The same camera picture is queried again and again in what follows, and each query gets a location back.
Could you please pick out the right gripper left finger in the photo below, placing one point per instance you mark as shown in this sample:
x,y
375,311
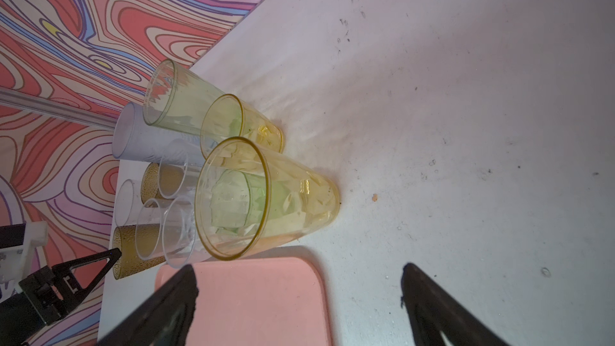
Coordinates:
x,y
164,318

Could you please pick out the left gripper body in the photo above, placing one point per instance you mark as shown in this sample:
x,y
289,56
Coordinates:
x,y
29,301

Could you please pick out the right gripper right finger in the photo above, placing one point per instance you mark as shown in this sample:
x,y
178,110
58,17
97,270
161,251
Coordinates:
x,y
435,316

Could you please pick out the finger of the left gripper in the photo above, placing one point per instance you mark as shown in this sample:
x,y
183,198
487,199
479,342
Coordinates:
x,y
66,281

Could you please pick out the clear faceted cup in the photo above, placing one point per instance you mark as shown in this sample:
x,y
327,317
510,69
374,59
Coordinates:
x,y
149,228
180,239

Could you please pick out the brown dimpled cup front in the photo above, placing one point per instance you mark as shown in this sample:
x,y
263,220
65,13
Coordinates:
x,y
130,263

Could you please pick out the brown dimpled cup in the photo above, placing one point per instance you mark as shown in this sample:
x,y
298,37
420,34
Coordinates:
x,y
130,263
149,183

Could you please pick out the pink plastic tray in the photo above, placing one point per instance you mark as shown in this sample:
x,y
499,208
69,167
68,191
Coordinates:
x,y
269,301

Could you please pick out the brown dimpled cup rear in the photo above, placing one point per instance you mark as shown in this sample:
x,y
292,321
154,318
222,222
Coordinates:
x,y
149,183

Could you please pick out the short bright green cup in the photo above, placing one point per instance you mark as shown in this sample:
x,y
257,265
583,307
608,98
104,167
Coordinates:
x,y
237,203

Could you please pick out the tall amber yellow cup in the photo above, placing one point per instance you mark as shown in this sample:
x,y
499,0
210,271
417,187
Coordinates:
x,y
300,201

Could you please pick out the tall pale blue cup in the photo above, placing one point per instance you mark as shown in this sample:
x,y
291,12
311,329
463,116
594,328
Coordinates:
x,y
134,140

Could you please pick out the tall light green cup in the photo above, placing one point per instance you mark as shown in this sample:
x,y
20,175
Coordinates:
x,y
177,99

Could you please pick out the short yellow cup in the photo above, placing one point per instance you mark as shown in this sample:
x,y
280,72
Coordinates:
x,y
230,117

